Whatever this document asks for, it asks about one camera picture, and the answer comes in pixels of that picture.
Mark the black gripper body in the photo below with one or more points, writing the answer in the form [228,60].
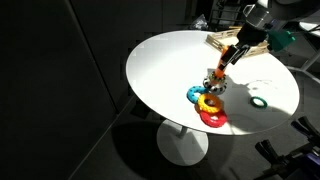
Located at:
[251,35]

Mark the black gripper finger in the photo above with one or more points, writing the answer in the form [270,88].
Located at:
[228,58]
[240,55]

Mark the orange stand with striped base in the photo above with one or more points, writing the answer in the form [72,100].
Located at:
[219,72]

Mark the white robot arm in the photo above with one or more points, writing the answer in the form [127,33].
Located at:
[260,13]

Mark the wooden slatted tray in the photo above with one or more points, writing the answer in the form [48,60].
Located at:
[213,40]

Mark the green and orange object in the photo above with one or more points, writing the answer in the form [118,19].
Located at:
[280,39]

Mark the dark metal rack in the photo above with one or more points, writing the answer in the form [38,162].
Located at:
[226,13]

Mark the crumpled plastic bag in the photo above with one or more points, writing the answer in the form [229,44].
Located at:
[201,22]

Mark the small white round table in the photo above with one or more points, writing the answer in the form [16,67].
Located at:
[310,28]

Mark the grey metal legs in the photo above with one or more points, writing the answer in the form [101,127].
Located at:
[308,65]

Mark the black and purple clamp equipment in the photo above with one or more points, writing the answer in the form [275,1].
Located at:
[300,163]

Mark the white table pedestal base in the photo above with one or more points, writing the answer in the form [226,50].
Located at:
[181,146]

